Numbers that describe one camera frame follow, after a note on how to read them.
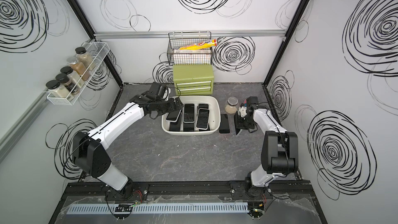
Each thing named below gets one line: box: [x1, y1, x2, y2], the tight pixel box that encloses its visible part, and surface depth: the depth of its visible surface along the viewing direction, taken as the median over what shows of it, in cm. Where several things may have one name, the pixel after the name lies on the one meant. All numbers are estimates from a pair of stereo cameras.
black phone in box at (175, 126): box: [168, 117, 182, 132], surface depth 98 cm
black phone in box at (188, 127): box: [182, 122, 195, 132], surface depth 96 cm
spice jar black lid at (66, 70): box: [60, 66, 74, 75], surface depth 68 cm
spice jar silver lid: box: [66, 56, 80, 65], surface depth 70 cm
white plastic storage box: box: [161, 95, 222, 136], surface depth 98 cm
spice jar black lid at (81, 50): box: [75, 46, 87, 55], surface depth 76 cm
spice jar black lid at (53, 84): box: [45, 79, 61, 90], surface depth 62 cm
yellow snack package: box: [178, 38, 218, 51], surface depth 88 cm
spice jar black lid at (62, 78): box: [55, 73, 70, 84], surface depth 65 cm
